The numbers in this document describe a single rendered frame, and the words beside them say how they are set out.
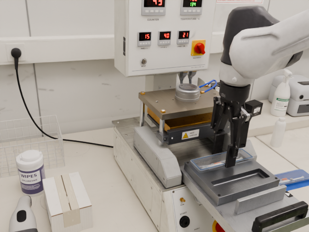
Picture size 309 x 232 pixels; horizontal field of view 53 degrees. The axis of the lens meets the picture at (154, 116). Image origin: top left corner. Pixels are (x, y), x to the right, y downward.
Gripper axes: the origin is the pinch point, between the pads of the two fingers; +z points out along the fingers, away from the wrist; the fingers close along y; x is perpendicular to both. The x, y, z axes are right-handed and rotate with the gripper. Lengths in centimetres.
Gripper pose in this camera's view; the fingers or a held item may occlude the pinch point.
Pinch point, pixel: (224, 151)
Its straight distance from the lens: 89.1
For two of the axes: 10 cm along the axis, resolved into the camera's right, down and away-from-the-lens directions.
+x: 9.1, -1.4, 3.9
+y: 4.1, 4.1, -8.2
